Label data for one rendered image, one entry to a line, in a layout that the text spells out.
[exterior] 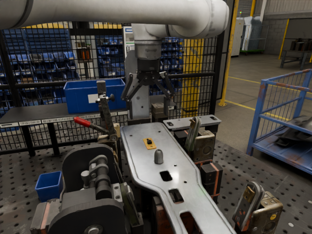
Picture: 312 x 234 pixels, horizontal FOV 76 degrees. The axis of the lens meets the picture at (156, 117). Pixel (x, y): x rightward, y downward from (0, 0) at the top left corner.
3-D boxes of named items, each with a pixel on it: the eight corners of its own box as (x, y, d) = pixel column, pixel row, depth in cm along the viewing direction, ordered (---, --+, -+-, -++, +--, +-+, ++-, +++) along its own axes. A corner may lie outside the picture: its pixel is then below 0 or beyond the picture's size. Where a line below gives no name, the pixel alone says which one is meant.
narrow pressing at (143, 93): (149, 117, 106) (148, 49, 93) (127, 120, 103) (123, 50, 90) (149, 116, 107) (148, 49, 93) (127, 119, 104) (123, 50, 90)
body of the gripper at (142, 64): (138, 60, 64) (139, 88, 67) (163, 59, 66) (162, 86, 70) (133, 57, 70) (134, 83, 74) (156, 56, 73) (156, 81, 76)
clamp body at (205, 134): (212, 204, 91) (222, 136, 77) (188, 210, 88) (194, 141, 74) (203, 190, 99) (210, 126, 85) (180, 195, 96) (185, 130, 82)
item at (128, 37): (159, 77, 129) (160, 24, 117) (124, 79, 123) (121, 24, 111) (159, 76, 131) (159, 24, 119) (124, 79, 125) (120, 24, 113)
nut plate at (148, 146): (157, 148, 78) (157, 145, 78) (147, 149, 77) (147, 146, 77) (151, 138, 86) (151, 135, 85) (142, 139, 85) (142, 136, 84)
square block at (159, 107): (167, 164, 118) (169, 106, 104) (154, 166, 116) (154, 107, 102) (163, 156, 125) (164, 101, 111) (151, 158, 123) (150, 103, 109)
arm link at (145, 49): (165, 40, 63) (165, 60, 66) (157, 39, 71) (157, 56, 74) (137, 41, 61) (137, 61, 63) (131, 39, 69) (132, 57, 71)
